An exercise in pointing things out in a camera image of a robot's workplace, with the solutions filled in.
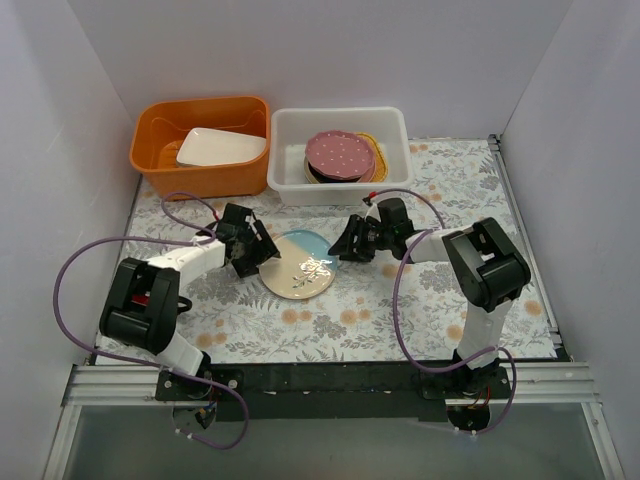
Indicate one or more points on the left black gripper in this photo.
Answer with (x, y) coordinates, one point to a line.
(252, 248)

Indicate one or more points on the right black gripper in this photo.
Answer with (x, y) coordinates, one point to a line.
(361, 239)

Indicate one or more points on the cream and pink plate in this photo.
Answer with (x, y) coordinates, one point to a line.
(370, 173)

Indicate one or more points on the woven bamboo tray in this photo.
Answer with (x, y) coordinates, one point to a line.
(381, 165)

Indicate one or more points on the cream floral plate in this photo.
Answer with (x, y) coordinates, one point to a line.
(309, 174)

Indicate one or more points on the maroon scalloped plate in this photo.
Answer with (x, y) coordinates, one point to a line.
(339, 154)

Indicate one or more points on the black glossy plate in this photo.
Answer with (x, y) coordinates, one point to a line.
(330, 180)

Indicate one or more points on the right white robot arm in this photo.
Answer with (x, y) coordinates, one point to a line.
(490, 270)

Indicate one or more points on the clear plastic bin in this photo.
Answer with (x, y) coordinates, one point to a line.
(291, 128)

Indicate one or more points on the floral table mat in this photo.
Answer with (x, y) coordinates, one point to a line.
(239, 320)

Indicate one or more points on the white rectangular dish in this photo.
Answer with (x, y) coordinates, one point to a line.
(205, 147)

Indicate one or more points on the red lacquer cup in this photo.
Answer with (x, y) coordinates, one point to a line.
(184, 304)

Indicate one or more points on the orange plastic tub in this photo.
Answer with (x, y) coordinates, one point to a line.
(162, 128)

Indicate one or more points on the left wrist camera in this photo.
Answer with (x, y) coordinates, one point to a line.
(254, 225)

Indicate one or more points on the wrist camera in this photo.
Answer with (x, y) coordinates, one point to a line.
(371, 202)
(254, 225)

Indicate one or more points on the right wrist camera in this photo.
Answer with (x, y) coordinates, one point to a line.
(371, 202)

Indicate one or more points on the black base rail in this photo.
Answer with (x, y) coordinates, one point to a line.
(333, 390)

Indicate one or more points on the aluminium frame rail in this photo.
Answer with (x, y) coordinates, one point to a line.
(129, 385)

